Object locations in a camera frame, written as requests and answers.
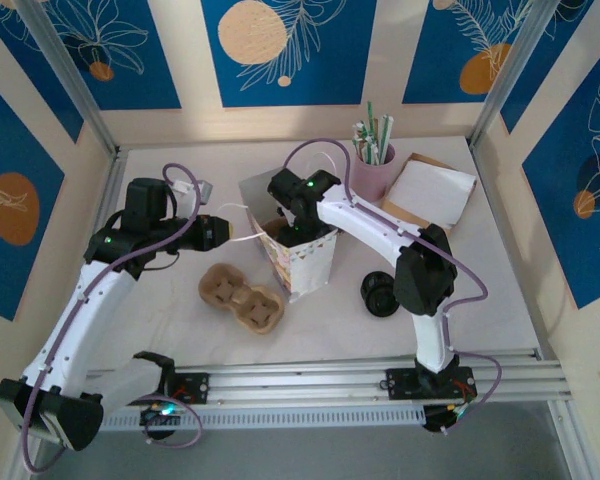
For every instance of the white wrapped straw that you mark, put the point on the white wrapped straw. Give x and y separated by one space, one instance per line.
358 137
382 135
390 130

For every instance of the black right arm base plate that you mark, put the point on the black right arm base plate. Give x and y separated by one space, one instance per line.
400 382

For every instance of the brown paper straw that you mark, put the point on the brown paper straw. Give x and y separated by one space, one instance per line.
375 131

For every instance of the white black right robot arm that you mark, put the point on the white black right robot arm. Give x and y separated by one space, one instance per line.
370 220

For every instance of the white paper napkin stack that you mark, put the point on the white paper napkin stack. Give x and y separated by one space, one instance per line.
430 190

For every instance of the pink straw holder cup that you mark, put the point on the pink straw holder cup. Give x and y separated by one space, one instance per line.
375 180

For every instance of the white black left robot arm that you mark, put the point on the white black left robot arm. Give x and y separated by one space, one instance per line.
95 305

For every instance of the aluminium side rail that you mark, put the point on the aluminium side rail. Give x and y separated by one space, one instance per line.
107 195

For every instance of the aluminium frame post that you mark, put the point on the aluminium frame post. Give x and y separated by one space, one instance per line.
511 75
70 75

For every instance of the black plastic cup lid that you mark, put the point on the black plastic cup lid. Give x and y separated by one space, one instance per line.
375 282
385 302

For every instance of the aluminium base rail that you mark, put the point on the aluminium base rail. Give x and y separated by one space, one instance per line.
300 380

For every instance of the white cartoon print paper bag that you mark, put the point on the white cartoon print paper bag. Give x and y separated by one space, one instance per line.
310 270

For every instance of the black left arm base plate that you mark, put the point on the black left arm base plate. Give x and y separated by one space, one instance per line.
195 387

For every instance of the white napkins on tray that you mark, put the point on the white napkins on tray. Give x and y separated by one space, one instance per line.
467 200

